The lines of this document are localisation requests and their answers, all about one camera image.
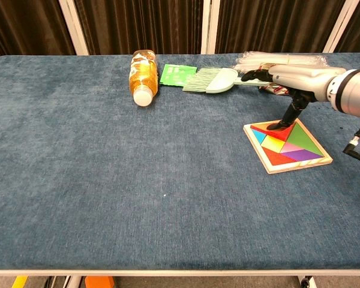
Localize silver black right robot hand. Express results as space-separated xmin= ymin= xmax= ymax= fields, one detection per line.
xmin=241 ymin=64 xmax=347 ymax=132

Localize orange tangram triangle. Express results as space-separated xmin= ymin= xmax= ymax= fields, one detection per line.
xmin=251 ymin=121 xmax=298 ymax=141

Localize pink puzzle piece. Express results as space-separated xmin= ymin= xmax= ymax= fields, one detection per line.
xmin=281 ymin=141 xmax=306 ymax=154

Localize yellow square puzzle piece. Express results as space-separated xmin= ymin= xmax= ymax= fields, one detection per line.
xmin=261 ymin=134 xmax=289 ymax=154

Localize blue triangle puzzle piece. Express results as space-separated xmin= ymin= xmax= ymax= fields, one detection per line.
xmin=252 ymin=129 xmax=268 ymax=144

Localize red triangular puzzle piece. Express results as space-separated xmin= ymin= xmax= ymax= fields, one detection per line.
xmin=263 ymin=146 xmax=298 ymax=166

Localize gold red snack bag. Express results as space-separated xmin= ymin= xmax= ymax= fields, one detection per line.
xmin=257 ymin=62 xmax=293 ymax=97

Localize bundle of clear wrapped straws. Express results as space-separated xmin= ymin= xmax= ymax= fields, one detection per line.
xmin=235 ymin=51 xmax=330 ymax=74

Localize mint green plastic brush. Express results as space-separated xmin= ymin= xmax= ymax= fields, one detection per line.
xmin=182 ymin=67 xmax=272 ymax=95

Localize green sachet packet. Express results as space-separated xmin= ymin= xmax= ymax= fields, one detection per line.
xmin=158 ymin=64 xmax=198 ymax=87

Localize amber tea plastic bottle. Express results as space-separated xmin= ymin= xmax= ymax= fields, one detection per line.
xmin=128 ymin=50 xmax=160 ymax=107

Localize blue table cloth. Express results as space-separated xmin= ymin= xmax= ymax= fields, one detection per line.
xmin=0 ymin=53 xmax=360 ymax=271

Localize orange box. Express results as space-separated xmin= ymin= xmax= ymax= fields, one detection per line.
xmin=85 ymin=275 xmax=115 ymax=288

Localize white partition post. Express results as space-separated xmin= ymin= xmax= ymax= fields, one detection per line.
xmin=322 ymin=0 xmax=360 ymax=54
xmin=58 ymin=0 xmax=90 ymax=56
xmin=200 ymin=0 xmax=221 ymax=55

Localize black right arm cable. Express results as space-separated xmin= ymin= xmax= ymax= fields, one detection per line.
xmin=343 ymin=119 xmax=360 ymax=168

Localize wooden tangram puzzle tray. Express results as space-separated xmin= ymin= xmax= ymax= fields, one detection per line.
xmin=242 ymin=118 xmax=334 ymax=175

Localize long grey metal rail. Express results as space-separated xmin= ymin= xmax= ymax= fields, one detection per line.
xmin=0 ymin=268 xmax=360 ymax=288

